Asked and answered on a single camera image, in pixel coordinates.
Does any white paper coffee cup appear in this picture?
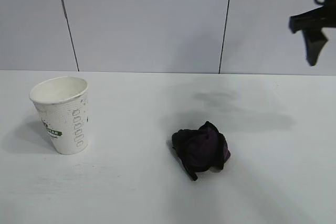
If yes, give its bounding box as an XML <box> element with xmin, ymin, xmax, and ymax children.
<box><xmin>29</xmin><ymin>76</ymin><xmax>89</xmax><ymax>156</ymax></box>

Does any purple black cloth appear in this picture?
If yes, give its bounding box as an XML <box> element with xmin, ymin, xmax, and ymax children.
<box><xmin>172</xmin><ymin>121</ymin><xmax>232</xmax><ymax>182</ymax></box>

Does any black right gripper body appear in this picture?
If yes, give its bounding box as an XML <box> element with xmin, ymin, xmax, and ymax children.
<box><xmin>288</xmin><ymin>0</ymin><xmax>336</xmax><ymax>35</ymax></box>

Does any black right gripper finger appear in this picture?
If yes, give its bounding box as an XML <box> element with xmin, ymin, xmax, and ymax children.
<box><xmin>301</xmin><ymin>28</ymin><xmax>329</xmax><ymax>67</ymax></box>

